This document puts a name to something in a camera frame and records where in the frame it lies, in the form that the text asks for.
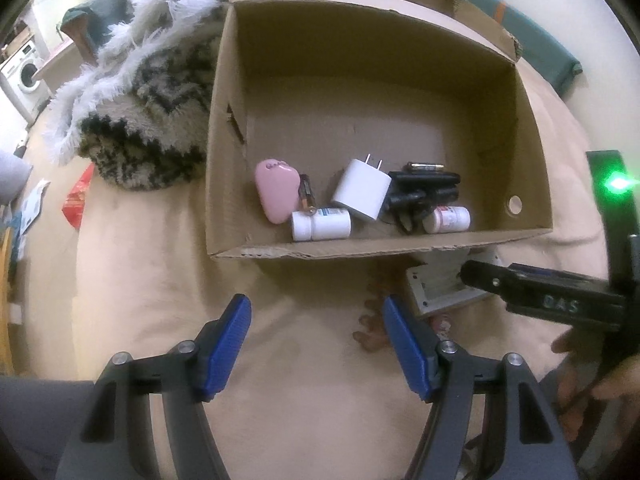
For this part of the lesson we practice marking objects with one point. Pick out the white wall charger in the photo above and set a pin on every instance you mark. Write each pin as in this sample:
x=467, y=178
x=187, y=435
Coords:
x=361, y=190

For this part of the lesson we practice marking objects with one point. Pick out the pink heart-shaped case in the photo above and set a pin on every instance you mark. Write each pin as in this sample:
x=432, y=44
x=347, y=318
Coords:
x=277, y=190

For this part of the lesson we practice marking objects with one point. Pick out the green upholstered chair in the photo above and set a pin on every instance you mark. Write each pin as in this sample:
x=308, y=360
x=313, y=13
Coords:
x=92, y=15

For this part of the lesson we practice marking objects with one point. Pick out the beige side table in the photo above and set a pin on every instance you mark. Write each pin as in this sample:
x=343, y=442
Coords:
x=55, y=57

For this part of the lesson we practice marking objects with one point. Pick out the person's right hand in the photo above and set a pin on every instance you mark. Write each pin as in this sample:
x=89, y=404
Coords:
x=617, y=382

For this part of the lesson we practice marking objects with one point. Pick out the white power strip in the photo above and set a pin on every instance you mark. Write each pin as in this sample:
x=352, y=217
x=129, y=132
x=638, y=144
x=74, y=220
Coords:
x=440, y=285

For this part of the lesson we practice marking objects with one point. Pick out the black plastic gadget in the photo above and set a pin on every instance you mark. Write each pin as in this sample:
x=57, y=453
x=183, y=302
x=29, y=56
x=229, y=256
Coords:
x=422, y=195

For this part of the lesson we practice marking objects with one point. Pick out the grey plastic bag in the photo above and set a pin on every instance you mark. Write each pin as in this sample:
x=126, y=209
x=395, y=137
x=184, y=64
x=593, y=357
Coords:
x=12, y=175

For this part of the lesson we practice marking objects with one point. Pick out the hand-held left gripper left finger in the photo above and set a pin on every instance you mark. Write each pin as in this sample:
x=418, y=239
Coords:
x=225, y=345

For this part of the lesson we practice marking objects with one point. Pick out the small white red-label bottle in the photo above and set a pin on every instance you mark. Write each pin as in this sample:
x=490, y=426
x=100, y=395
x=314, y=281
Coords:
x=447, y=219

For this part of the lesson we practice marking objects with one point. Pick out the white papers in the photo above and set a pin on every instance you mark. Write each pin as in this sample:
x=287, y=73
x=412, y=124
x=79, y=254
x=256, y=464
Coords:
x=30, y=210

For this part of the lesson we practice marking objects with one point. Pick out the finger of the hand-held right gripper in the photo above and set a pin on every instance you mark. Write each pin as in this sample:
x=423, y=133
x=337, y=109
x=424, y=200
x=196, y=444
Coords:
x=532, y=270
x=545, y=297

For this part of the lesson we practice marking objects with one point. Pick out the red plastic bag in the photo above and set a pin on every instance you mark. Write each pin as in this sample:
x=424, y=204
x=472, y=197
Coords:
x=77, y=200

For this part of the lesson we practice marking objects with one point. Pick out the black and gold battery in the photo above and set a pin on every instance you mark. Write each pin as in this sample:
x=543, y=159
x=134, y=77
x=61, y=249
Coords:
x=424, y=165
x=307, y=195

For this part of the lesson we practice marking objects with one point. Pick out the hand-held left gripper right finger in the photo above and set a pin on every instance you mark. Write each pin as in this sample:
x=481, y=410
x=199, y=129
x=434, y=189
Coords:
x=407, y=350

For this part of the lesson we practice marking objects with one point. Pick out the black and cream shaggy blanket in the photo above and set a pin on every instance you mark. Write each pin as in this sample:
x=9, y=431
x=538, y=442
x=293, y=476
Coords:
x=145, y=110

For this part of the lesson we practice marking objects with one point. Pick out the person's grey trouser leg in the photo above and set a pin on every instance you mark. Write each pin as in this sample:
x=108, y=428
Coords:
x=35, y=430

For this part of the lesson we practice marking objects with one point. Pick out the brown cardboard box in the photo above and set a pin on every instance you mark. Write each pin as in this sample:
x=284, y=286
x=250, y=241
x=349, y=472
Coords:
x=380, y=110

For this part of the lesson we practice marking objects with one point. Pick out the white pill bottle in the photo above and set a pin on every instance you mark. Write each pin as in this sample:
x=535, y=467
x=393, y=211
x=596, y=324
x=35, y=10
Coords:
x=322, y=224

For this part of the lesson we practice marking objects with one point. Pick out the yellow wooden chair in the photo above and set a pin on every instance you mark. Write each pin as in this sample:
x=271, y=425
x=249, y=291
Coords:
x=6, y=300

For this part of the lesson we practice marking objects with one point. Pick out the green padded headboard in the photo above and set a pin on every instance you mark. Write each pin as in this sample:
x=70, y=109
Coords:
x=520, y=30

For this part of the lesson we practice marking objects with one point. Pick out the white washing machine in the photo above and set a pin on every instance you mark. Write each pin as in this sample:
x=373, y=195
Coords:
x=22, y=77

